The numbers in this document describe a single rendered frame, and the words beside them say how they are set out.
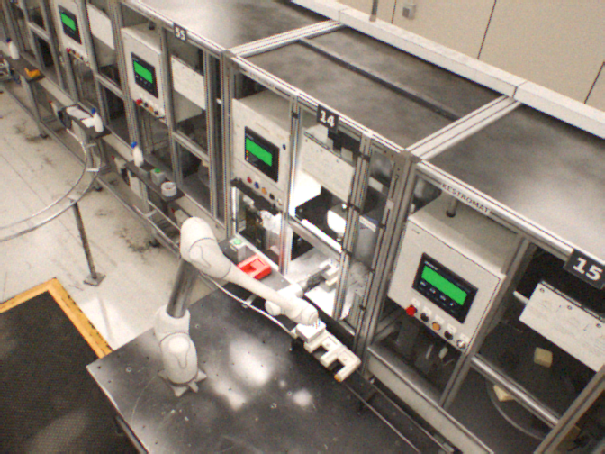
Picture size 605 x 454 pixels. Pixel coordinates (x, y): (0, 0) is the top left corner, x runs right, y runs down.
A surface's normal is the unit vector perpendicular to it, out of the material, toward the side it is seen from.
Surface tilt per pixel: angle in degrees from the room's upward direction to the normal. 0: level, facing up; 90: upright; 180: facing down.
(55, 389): 0
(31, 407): 0
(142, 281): 0
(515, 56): 90
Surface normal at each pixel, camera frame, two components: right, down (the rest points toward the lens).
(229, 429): 0.07, -0.75
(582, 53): -0.72, 0.42
